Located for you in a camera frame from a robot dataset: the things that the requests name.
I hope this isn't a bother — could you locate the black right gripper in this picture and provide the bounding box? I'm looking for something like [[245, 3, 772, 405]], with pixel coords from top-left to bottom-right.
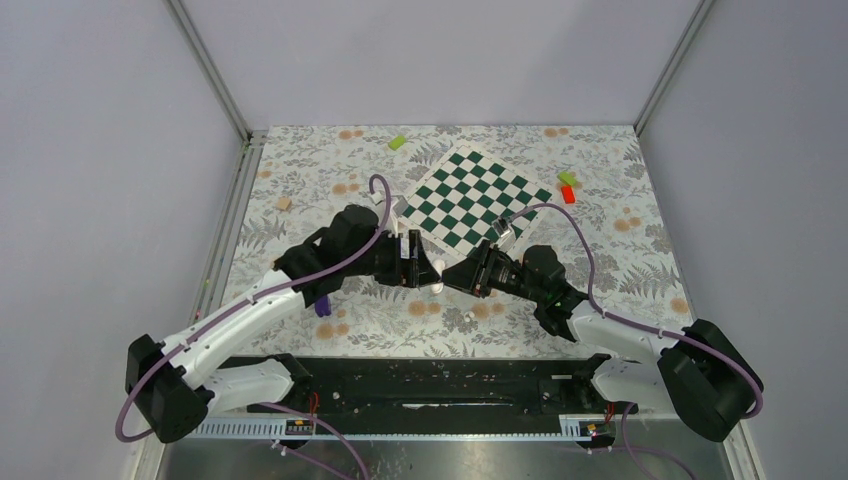
[[439, 239, 545, 303]]

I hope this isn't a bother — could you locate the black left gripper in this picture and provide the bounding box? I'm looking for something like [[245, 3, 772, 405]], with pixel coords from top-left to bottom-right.
[[344, 229, 440, 288]]

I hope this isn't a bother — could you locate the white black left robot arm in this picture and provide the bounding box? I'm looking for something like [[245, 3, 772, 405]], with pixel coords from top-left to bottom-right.
[[115, 205, 445, 443]]

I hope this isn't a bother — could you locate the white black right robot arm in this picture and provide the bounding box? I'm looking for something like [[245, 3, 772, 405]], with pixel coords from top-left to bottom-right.
[[435, 241, 764, 442]]

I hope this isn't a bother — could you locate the green white chessboard mat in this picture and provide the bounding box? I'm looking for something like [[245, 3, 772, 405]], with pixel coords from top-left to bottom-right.
[[392, 142, 559, 264]]

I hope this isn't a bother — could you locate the purple block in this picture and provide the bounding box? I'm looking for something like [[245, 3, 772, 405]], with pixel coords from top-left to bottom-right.
[[314, 296, 332, 318]]

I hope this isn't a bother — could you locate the red block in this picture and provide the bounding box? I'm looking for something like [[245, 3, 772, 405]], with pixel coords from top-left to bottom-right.
[[560, 185, 576, 205]]

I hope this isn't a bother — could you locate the lime green block far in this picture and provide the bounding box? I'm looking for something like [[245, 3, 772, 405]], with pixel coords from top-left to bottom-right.
[[387, 135, 407, 151]]

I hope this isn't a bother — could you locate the lime green block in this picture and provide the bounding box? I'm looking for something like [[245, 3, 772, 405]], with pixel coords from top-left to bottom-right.
[[557, 171, 578, 187], [387, 135, 407, 151]]

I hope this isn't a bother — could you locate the lime green block right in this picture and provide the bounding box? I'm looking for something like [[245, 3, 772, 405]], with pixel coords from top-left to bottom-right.
[[557, 171, 578, 187]]

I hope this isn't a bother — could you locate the floral patterned table mat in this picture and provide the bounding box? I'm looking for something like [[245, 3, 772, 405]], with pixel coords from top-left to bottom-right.
[[224, 125, 692, 358]]

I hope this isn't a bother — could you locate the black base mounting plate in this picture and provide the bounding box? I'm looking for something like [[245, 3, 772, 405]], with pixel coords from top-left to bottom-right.
[[218, 356, 664, 436]]

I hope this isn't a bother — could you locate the small wooden cube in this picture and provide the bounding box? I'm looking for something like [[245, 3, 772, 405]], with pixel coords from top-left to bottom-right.
[[275, 197, 292, 212]]

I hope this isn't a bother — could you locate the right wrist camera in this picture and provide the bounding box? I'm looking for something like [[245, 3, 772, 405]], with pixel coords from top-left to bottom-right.
[[492, 218, 517, 251]]

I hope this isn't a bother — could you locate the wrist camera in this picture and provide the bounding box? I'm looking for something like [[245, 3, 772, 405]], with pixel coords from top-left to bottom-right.
[[390, 196, 408, 234], [492, 218, 517, 251]]

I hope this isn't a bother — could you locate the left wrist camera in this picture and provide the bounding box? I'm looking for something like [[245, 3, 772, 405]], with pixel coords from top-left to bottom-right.
[[390, 196, 408, 234]]

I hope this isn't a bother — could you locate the white slotted cable duct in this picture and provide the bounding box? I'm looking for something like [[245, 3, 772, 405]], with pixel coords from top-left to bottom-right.
[[188, 415, 599, 442]]

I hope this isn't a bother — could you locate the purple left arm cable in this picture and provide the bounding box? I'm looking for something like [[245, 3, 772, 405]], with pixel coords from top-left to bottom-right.
[[115, 174, 393, 480]]

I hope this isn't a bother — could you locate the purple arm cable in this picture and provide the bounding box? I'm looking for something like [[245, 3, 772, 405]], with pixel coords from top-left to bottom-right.
[[115, 174, 393, 480], [500, 202, 764, 480]]

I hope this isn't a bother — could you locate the left aluminium frame post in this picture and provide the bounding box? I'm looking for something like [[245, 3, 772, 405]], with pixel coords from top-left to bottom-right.
[[164, 0, 252, 143]]

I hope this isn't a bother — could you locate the aluminium frame post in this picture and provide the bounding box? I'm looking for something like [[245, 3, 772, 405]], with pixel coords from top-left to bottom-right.
[[633, 0, 717, 137], [164, 0, 252, 143]]

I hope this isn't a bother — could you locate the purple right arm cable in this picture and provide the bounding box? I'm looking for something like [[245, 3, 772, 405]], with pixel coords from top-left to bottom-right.
[[500, 202, 764, 480]]

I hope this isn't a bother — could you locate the right aluminium frame post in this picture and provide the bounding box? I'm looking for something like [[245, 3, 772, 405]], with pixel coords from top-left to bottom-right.
[[633, 0, 717, 137]]

